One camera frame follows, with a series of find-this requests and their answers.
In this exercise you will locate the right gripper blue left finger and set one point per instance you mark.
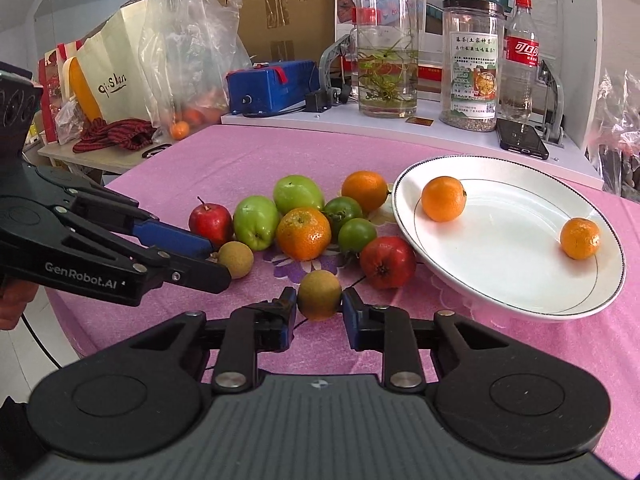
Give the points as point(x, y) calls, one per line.
point(263, 327)

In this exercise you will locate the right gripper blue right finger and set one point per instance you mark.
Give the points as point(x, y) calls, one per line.
point(388, 331)

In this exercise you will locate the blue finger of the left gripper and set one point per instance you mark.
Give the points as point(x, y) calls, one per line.
point(195, 272)
point(172, 238)

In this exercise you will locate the brown longan fruit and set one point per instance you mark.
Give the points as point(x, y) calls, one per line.
point(319, 295)
point(237, 257)

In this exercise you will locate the red apple with stem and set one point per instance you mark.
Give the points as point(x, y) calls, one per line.
point(213, 222)

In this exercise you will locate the small red apple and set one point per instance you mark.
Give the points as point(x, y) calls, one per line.
point(388, 262)

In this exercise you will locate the green mango front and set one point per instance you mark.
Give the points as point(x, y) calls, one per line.
point(255, 221)

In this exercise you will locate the green mango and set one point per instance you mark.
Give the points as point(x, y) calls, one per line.
point(255, 221)
point(296, 191)

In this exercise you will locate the green lime front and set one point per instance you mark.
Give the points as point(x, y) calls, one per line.
point(355, 235)

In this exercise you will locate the green lime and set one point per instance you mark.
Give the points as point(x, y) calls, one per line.
point(339, 211)
point(355, 235)

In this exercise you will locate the orange tangerine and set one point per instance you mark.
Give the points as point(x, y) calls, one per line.
point(580, 238)
point(303, 234)

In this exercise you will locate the large orange front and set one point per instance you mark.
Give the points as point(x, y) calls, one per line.
point(443, 199)

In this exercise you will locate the person hand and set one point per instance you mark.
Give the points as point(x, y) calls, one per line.
point(15, 296)

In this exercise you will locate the red black knitted cloth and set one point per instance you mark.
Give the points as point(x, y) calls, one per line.
point(131, 134)

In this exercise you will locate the white ceramic plate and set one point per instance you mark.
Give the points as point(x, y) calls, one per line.
point(504, 250)

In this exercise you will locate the white canvas tote bag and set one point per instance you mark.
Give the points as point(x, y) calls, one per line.
point(110, 63)

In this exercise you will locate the clear plastic bag of oranges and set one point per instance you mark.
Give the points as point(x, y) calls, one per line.
point(186, 51)

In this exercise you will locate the blue power supply box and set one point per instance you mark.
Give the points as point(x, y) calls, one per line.
point(268, 89)

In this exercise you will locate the small gold label plate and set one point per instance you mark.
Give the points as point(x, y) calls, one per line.
point(427, 122)

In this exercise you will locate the grey phone stand left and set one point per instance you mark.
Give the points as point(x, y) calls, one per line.
point(329, 95)

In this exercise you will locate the grey phone stand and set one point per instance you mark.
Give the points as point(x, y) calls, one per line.
point(329, 95)
point(553, 117)

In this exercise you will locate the black smartphone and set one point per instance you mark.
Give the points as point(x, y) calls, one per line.
point(520, 138)

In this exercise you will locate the white raised board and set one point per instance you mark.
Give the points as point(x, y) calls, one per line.
point(566, 162)

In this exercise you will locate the cardboard box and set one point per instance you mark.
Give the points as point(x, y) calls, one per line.
point(286, 30)

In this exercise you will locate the grey phone stand right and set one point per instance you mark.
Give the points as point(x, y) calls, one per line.
point(553, 117)

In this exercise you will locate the crumpled clear plastic bag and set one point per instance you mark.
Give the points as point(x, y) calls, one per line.
point(613, 141)

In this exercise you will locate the cola bottle red label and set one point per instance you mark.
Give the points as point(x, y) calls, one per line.
point(520, 63)

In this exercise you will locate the clear jar red lid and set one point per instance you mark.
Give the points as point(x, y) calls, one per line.
point(356, 50)

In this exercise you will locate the clear jar with green label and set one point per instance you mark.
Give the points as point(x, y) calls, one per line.
point(472, 44)

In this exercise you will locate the tall glass plant vase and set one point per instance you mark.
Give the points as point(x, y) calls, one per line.
point(387, 57)

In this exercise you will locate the white shelving unit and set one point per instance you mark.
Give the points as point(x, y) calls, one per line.
point(580, 59)

